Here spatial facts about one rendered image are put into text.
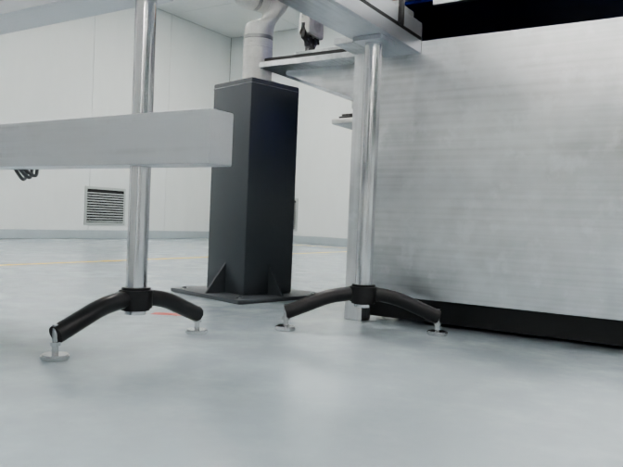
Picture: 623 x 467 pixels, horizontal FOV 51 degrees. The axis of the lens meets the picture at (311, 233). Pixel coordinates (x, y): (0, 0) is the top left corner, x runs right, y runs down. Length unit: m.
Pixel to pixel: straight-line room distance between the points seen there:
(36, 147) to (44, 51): 5.94
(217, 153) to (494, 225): 0.87
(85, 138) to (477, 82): 1.10
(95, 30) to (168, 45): 1.17
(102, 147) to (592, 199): 1.27
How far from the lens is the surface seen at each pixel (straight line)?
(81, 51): 8.08
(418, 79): 2.07
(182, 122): 1.48
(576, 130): 1.90
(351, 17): 1.75
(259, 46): 2.71
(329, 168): 8.68
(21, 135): 1.93
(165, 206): 8.80
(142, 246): 1.59
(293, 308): 1.85
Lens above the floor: 0.32
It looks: 1 degrees down
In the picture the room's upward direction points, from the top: 2 degrees clockwise
